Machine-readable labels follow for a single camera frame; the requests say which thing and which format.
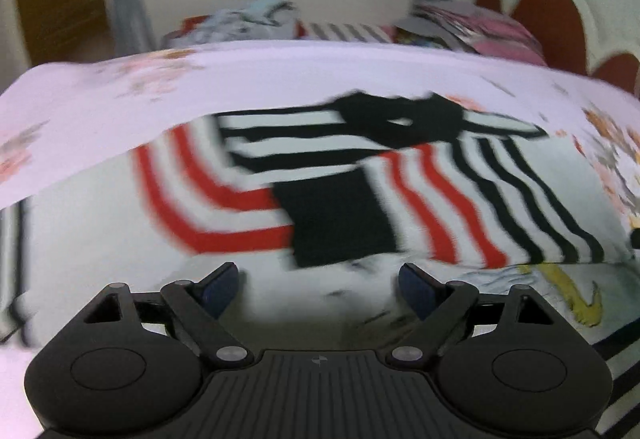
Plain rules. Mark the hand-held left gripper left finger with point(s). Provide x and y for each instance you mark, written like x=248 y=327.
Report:
x=221 y=290

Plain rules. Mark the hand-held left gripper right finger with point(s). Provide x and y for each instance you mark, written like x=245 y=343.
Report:
x=415 y=290

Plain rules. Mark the red black white striped sweater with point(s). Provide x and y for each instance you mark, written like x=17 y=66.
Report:
x=330 y=219

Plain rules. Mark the pile of colourful clothes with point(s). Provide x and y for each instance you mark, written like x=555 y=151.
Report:
x=480 y=31

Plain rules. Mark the pile of grey clothes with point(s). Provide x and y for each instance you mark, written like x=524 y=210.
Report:
x=240 y=21

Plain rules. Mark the pink floral bed sheet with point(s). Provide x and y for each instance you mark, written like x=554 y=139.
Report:
x=300 y=79

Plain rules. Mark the grey striped cloth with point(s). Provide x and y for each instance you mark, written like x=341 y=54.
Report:
x=350 y=33

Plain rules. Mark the red cloth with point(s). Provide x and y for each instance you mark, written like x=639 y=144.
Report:
x=192 y=23

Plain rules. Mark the brown scalloped headboard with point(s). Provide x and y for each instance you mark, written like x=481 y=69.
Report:
x=550 y=19

